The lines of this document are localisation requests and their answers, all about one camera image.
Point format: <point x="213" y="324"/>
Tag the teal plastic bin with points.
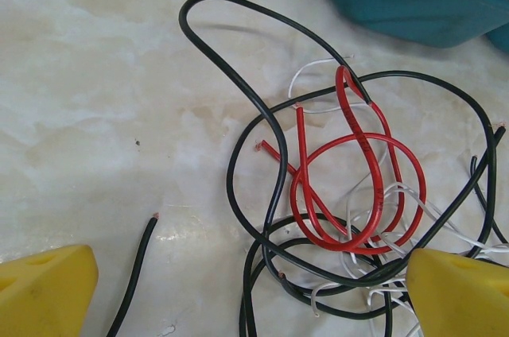
<point x="502" y="37"/>
<point x="397" y="3"/>

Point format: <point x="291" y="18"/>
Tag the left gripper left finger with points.
<point x="43" y="297"/>

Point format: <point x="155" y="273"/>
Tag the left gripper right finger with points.
<point x="461" y="297"/>

